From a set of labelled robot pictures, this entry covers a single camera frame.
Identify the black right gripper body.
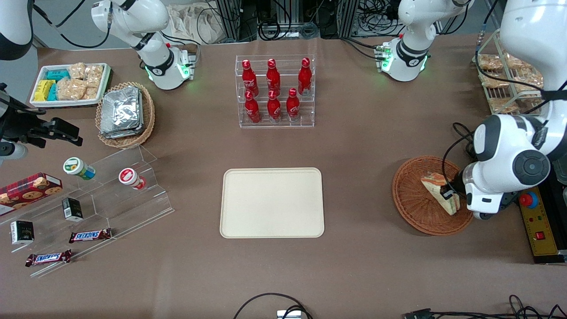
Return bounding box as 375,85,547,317
0,83,47,149

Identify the triangle sandwich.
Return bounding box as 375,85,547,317
420,172,461,216

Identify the white rectangular snack tray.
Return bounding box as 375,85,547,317
29,62,111,108

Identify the brown round wicker basket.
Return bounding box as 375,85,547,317
392,156,478,236

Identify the tan oval wicker basket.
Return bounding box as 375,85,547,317
95,82,155,148

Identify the beige plastic serving tray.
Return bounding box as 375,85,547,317
220,167,325,239

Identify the yellow snack pack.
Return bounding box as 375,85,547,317
34,80,56,102

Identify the green lid snack cup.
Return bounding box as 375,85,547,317
63,157,96,180

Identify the red plaid cookie box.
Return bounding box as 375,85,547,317
0,172,63,216

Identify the silver foil pouch stack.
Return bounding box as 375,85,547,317
100,86,144,139

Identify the small black carton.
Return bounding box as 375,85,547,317
62,197,84,222
10,220,35,245

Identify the red lid snack cup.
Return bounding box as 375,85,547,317
118,167,147,191

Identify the yellow black control box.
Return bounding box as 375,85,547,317
532,168,567,265

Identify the bagged pastry snack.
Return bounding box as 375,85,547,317
489,97,518,114
478,54,504,70
505,53,528,71
481,73,506,88

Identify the clear acrylic step display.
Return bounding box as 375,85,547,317
0,144,175,278

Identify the brown snickers bar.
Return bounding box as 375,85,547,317
69,228,112,244
25,249,72,267

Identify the beige cloth bag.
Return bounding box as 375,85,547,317
166,2,226,45

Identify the red cola bottle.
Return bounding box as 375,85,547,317
244,91,261,124
266,58,281,96
286,88,301,121
298,57,312,96
267,90,282,123
241,59,259,97

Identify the clear acrylic bottle rack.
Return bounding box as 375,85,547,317
235,54,316,129

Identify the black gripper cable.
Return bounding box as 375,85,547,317
442,122,478,192

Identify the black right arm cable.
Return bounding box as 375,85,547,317
32,0,113,49

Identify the white wire shelf rack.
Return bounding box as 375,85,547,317
475,29,554,117

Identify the black cable with connector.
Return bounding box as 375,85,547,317
404,295,567,319

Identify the aluminium frame post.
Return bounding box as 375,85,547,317
213,0,242,43
339,0,359,38

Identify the black looped cable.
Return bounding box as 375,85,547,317
233,293,313,319

